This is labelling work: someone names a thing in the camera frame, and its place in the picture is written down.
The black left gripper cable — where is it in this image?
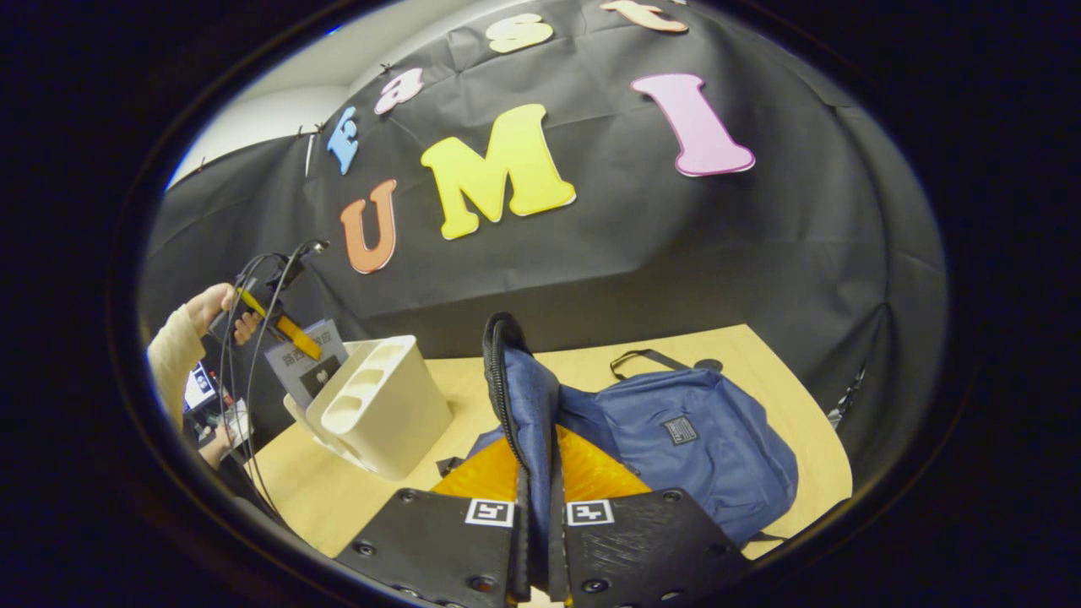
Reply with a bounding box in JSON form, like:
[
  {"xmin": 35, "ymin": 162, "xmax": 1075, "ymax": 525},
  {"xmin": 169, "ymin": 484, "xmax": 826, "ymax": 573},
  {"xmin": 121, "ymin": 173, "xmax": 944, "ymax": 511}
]
[{"xmin": 218, "ymin": 241, "xmax": 330, "ymax": 516}]

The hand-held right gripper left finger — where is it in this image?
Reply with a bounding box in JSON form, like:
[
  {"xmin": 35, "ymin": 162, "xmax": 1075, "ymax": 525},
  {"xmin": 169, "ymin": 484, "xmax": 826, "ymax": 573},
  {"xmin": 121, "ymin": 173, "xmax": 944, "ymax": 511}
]
[{"xmin": 334, "ymin": 435, "xmax": 535, "ymax": 608}]

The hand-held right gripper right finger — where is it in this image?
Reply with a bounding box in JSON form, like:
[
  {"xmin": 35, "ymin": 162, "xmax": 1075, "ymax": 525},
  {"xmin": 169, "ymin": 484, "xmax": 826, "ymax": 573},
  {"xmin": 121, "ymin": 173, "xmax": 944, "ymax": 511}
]
[{"xmin": 547, "ymin": 426, "xmax": 752, "ymax": 608}]

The small white side table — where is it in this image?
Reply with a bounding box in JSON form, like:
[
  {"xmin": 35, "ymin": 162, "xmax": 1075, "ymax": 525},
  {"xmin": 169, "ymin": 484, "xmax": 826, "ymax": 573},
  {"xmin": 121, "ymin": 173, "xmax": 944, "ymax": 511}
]
[{"xmin": 203, "ymin": 397, "xmax": 253, "ymax": 448}]

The computer monitor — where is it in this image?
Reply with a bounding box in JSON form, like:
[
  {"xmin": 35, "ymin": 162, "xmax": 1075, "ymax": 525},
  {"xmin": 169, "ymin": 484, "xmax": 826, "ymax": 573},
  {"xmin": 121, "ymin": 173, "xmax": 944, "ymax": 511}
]
[{"xmin": 184, "ymin": 361, "xmax": 219, "ymax": 413}]

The white bookshelf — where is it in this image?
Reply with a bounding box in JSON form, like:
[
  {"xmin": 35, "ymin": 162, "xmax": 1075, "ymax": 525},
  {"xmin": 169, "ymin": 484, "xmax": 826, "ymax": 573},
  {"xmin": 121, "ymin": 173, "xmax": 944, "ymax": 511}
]
[{"xmin": 283, "ymin": 334, "xmax": 454, "ymax": 482}]

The grey-blue book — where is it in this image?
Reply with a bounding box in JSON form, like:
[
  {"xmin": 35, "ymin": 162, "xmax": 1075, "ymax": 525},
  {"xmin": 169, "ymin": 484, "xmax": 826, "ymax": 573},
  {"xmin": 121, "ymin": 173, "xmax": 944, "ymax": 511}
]
[{"xmin": 264, "ymin": 318, "xmax": 349, "ymax": 412}]

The blue schoolbag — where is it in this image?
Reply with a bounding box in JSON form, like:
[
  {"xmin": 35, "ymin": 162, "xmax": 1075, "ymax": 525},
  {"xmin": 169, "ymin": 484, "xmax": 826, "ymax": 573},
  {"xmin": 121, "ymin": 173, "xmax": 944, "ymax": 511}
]
[{"xmin": 435, "ymin": 312, "xmax": 799, "ymax": 546}]

